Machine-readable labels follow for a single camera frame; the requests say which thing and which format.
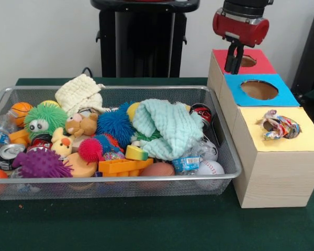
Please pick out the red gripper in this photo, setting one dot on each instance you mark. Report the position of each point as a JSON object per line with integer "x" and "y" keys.
{"x": 238, "y": 30}

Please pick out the colourful patterned cloth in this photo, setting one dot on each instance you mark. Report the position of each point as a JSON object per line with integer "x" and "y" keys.
{"x": 280, "y": 128}

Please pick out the mint green waffle cloth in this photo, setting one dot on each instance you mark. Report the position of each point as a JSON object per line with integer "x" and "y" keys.
{"x": 170, "y": 125}

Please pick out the green spiky rubber ball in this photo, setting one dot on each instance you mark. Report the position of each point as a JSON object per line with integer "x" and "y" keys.
{"x": 45, "y": 117}

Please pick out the wooden box with three holes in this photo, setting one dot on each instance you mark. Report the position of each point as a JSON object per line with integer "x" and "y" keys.
{"x": 277, "y": 177}

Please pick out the shallow silver mesh bin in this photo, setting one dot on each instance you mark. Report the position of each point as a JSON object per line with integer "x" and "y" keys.
{"x": 120, "y": 188}

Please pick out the black equipment stand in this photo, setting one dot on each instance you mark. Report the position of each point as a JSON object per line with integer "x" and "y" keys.
{"x": 311, "y": 52}

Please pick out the white baseball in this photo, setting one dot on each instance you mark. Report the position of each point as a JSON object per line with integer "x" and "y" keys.
{"x": 210, "y": 167}

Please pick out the blue spiky rubber ball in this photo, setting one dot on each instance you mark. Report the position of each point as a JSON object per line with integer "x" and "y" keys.
{"x": 115, "y": 124}

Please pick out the orange plastic toy brick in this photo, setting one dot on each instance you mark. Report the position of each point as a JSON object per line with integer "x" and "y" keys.
{"x": 120, "y": 166}

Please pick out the cream waffle cloth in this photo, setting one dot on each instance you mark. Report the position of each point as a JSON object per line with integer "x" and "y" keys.
{"x": 78, "y": 94}

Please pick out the orange toy basketball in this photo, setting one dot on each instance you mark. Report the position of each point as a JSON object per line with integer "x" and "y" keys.
{"x": 22, "y": 112}

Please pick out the purple spiky rubber ball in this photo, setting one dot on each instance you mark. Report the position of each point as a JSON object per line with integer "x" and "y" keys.
{"x": 40, "y": 163}

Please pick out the black silver-topped drink can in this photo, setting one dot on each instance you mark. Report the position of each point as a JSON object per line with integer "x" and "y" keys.
{"x": 9, "y": 154}

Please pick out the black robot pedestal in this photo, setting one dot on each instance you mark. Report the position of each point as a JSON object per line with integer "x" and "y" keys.
{"x": 144, "y": 39}

